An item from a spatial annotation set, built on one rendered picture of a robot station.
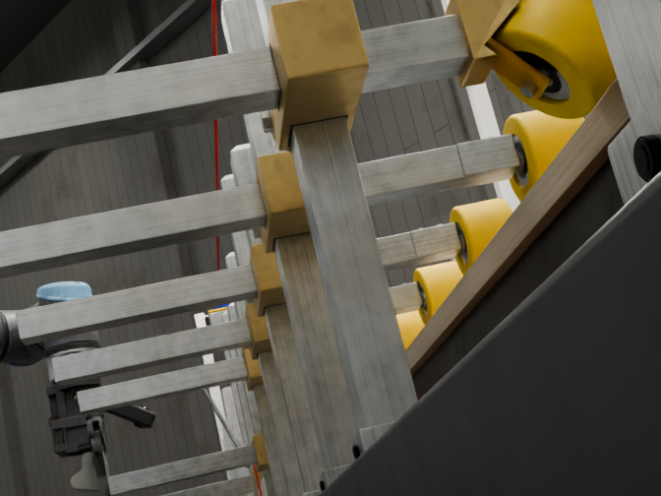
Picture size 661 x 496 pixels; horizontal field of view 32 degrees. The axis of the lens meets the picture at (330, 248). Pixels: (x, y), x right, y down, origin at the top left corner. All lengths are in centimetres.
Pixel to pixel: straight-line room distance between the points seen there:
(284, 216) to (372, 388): 26
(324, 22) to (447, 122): 667
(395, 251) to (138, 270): 886
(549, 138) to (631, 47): 73
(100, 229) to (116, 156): 943
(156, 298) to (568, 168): 49
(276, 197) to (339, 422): 19
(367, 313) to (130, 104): 19
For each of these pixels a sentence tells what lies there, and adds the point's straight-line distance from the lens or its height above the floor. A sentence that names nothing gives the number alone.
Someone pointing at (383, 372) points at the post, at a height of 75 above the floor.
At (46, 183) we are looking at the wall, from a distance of 1144.
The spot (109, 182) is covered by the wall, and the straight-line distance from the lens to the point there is 1045.
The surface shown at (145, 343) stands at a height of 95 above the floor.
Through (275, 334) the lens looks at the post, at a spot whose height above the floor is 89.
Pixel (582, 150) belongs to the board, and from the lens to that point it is 83.
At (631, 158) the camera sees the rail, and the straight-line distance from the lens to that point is 24.
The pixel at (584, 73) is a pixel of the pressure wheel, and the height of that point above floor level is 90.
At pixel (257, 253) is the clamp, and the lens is 115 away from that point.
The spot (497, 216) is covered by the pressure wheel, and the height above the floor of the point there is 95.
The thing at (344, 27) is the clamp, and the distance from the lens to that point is 69.
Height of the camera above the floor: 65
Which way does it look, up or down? 15 degrees up
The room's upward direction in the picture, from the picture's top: 14 degrees counter-clockwise
